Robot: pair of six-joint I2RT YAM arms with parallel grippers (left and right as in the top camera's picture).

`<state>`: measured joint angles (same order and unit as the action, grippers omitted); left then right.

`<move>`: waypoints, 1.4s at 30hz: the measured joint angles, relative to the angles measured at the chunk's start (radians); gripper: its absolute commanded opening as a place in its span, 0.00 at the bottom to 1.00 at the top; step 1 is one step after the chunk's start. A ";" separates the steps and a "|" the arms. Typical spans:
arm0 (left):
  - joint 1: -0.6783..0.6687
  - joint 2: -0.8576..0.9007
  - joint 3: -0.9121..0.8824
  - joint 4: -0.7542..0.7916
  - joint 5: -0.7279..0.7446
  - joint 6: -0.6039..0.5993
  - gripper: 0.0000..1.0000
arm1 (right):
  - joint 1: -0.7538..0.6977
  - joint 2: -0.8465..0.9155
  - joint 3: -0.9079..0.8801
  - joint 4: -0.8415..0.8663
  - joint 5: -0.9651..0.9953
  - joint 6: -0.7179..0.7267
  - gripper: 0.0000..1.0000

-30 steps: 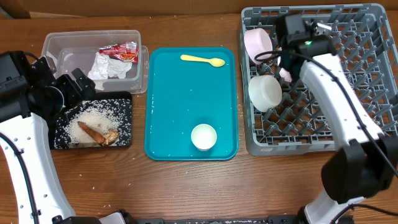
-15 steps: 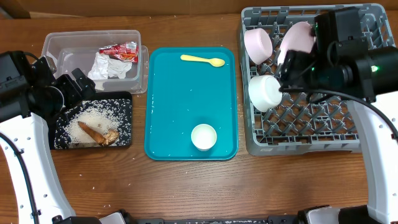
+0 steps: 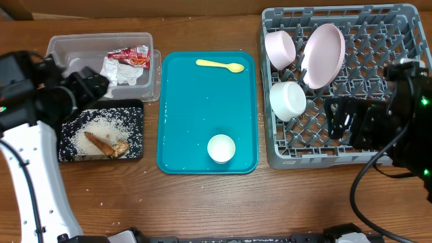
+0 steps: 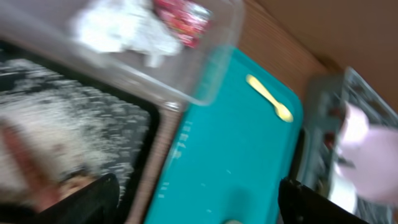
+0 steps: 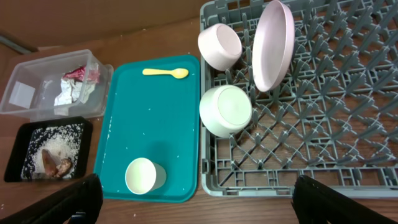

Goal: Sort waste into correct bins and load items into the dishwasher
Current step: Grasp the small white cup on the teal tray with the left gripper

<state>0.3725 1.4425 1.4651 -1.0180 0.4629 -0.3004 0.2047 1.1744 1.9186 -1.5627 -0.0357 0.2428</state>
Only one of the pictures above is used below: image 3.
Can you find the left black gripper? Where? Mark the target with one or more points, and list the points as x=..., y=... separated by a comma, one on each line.
x=75, y=80

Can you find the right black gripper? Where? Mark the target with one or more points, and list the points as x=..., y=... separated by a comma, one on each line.
x=362, y=108

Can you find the white napkin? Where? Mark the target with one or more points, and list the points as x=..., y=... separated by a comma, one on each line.
x=118, y=73

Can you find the cream green bowl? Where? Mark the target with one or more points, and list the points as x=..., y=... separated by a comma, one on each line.
x=287, y=100

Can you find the red snack wrapper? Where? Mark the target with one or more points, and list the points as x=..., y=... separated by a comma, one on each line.
x=138, y=56

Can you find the large white plate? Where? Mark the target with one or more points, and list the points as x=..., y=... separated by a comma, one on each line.
x=323, y=56

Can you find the brown carrot stick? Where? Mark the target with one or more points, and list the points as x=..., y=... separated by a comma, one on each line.
x=106, y=149

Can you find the brown food scrap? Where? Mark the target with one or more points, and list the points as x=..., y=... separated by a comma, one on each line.
x=120, y=148

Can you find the pink bowl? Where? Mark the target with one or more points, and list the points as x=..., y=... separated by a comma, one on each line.
x=280, y=49

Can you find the yellow plastic spoon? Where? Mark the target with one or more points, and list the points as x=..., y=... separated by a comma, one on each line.
x=232, y=67

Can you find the small white cup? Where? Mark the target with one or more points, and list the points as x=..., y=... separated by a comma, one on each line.
x=221, y=148

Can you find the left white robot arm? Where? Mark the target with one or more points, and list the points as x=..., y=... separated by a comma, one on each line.
x=36, y=99

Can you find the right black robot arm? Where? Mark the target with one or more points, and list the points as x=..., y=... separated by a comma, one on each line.
x=404, y=120

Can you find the black waste tray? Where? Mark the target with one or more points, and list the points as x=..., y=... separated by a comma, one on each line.
x=101, y=155

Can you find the grey dishwasher rack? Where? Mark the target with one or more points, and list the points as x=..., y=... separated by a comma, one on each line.
x=375, y=35

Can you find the clear plastic bin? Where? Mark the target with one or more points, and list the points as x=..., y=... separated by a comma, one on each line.
x=75, y=51

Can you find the spilled white rice pile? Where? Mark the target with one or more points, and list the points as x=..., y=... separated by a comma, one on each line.
x=98, y=131

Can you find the teal plastic tray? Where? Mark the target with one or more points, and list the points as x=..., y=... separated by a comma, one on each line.
x=196, y=103

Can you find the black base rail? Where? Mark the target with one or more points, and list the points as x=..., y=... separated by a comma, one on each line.
x=348, y=233

